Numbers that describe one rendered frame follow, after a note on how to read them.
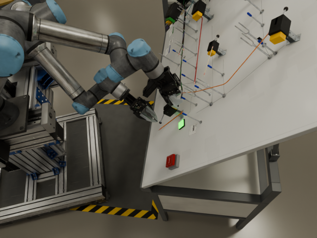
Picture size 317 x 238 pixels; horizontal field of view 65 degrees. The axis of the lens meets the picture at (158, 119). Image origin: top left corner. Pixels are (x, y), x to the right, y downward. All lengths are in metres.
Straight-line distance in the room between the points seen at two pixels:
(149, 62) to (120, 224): 1.54
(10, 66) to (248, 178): 1.16
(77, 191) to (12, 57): 1.44
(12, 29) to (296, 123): 0.87
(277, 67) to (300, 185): 1.60
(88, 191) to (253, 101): 1.54
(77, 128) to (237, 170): 1.53
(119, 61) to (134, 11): 2.87
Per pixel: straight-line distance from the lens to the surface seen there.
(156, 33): 3.38
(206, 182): 1.38
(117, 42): 1.05
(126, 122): 2.54
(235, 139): 0.87
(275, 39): 0.85
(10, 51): 0.87
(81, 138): 2.34
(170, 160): 1.08
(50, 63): 1.23
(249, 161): 1.45
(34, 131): 1.41
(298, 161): 2.46
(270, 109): 0.83
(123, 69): 0.96
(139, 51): 0.92
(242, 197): 1.38
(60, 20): 1.28
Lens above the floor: 2.11
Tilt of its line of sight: 57 degrees down
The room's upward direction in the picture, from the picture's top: 11 degrees counter-clockwise
